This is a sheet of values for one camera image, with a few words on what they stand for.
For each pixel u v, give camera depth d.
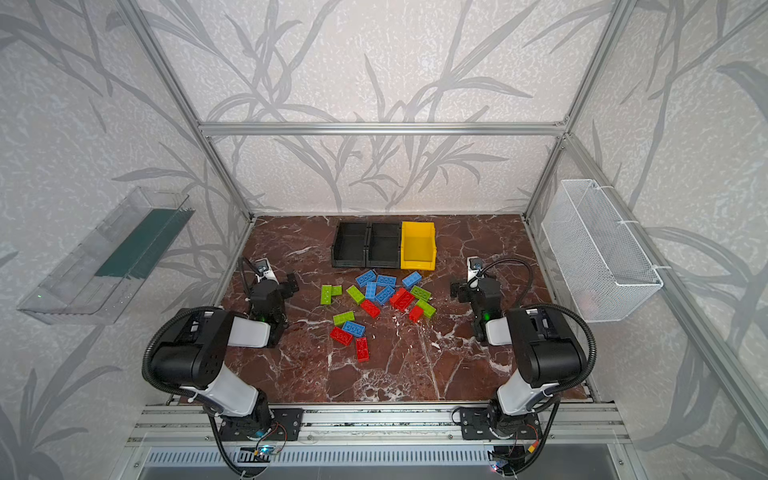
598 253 0.64
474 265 0.81
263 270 0.79
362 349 0.85
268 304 0.71
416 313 0.92
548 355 0.46
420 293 0.96
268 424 0.72
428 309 0.94
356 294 0.97
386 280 0.99
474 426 0.73
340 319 0.92
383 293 0.96
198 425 0.75
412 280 0.99
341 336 0.88
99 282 0.63
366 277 1.00
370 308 0.94
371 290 0.98
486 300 0.71
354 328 0.89
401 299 0.94
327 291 0.97
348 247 1.13
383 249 1.16
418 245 1.09
